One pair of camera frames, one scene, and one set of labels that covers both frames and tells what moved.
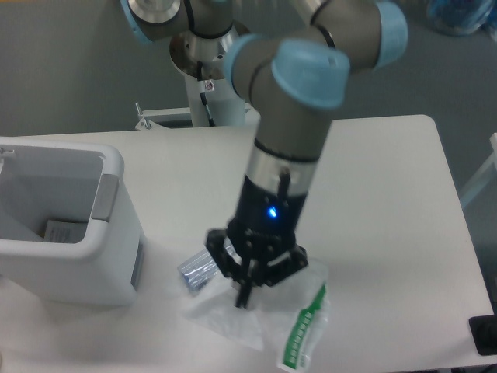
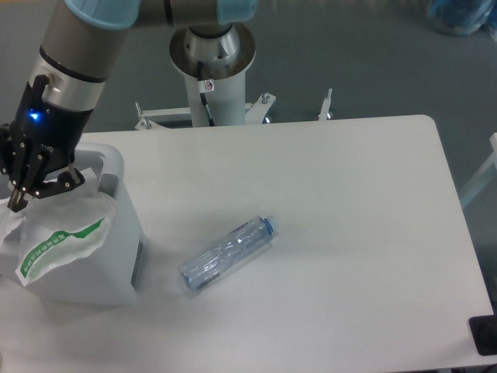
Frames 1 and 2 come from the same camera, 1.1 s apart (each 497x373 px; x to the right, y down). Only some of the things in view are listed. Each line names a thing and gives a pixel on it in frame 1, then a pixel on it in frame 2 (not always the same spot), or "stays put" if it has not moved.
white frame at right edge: [481, 172] stays put
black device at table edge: [484, 329] stays put
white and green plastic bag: [289, 317] -> [58, 227]
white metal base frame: [147, 118] stays put
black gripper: [263, 224] -> [51, 129]
